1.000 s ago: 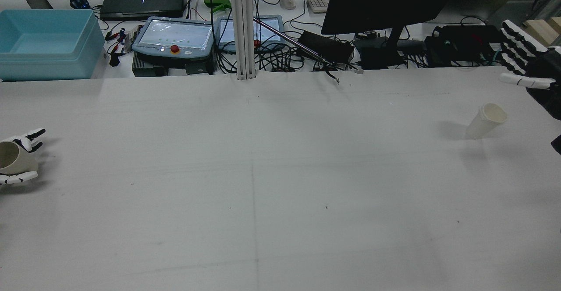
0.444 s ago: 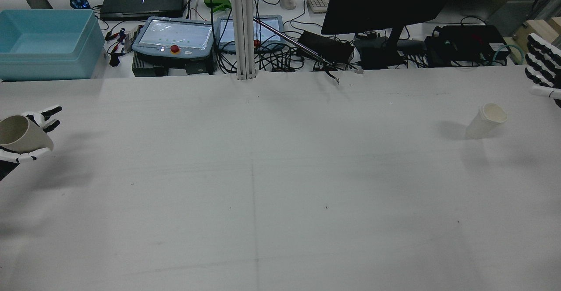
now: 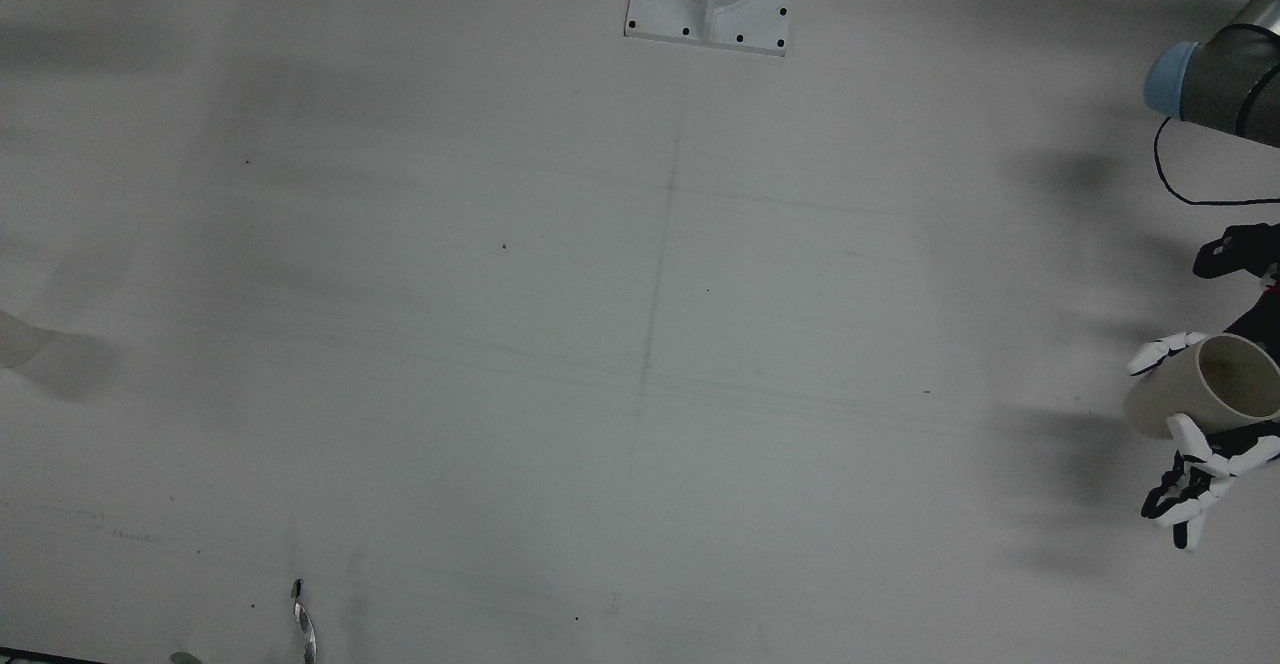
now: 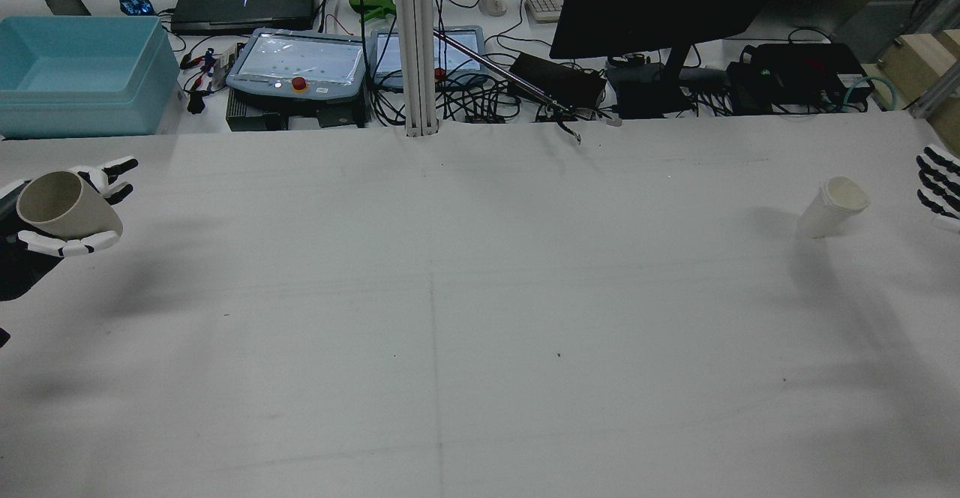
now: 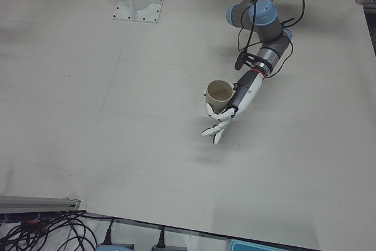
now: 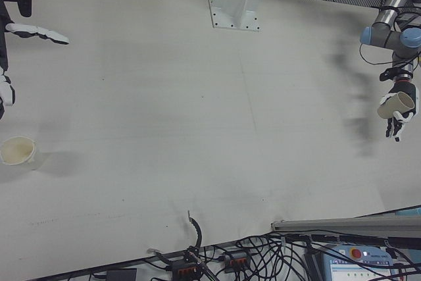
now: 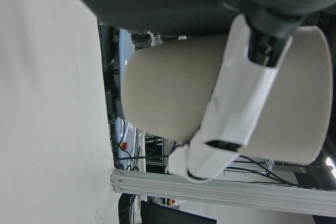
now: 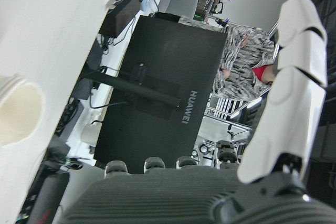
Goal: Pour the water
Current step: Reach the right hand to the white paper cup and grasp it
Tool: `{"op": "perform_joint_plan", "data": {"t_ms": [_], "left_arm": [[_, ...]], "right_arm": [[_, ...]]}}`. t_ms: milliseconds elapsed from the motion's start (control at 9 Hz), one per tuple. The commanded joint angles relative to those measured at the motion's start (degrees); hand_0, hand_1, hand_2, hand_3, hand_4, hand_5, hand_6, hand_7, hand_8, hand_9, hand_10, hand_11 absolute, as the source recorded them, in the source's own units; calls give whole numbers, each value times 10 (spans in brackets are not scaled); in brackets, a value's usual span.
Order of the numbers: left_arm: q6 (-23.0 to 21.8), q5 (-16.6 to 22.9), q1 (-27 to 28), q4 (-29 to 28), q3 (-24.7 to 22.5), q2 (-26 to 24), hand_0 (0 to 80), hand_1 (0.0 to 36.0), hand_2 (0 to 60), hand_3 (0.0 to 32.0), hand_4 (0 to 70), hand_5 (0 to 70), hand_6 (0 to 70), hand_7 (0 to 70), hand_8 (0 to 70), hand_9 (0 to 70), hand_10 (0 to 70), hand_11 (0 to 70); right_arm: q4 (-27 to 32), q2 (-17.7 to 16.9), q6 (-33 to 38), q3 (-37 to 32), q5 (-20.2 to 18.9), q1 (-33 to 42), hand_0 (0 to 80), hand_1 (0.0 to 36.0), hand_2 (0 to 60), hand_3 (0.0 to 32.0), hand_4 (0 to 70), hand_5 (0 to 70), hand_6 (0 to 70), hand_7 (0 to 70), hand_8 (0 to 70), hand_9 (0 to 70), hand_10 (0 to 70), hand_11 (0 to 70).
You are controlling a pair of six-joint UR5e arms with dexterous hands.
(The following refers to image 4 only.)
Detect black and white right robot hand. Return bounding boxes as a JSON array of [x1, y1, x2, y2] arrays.
[[914, 145, 960, 233]]

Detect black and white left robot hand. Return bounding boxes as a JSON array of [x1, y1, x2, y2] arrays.
[[0, 155, 140, 260]]

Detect single white paper cup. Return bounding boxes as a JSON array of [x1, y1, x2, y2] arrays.
[[16, 171, 125, 242]]

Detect teal plastic bin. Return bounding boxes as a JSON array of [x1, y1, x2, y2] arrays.
[[0, 15, 182, 140]]

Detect cardboard box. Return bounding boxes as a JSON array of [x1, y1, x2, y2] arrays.
[[877, 28, 960, 110]]

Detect red and black clip leads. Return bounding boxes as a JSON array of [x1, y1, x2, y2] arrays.
[[179, 47, 227, 115]]

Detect black box under pendant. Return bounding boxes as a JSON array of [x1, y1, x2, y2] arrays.
[[225, 96, 370, 132]]

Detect black electronics box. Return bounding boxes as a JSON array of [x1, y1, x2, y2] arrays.
[[725, 42, 875, 116]]

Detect white flat panel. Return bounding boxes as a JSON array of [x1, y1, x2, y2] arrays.
[[775, 0, 887, 35]]

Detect grey teach pendant, red button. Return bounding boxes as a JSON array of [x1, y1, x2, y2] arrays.
[[224, 27, 369, 104]]

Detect green spray trigger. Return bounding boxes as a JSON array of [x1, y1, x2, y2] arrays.
[[349, 0, 398, 23]]

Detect black Huawei monitor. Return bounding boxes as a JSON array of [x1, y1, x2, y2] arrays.
[[549, 0, 785, 119]]

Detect white aluminium pillar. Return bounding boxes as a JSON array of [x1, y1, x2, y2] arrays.
[[391, 0, 440, 138]]

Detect black power brick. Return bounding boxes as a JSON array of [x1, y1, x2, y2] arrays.
[[509, 51, 608, 110]]

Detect thin metal rod with clip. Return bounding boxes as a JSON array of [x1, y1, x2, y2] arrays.
[[433, 28, 583, 145]]

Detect white keyboard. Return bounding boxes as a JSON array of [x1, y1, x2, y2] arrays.
[[524, 0, 568, 23]]

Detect silver aluminium frame profile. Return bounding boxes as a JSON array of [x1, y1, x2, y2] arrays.
[[910, 76, 960, 121]]

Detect teal cable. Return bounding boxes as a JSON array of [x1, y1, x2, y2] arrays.
[[846, 73, 902, 113]]

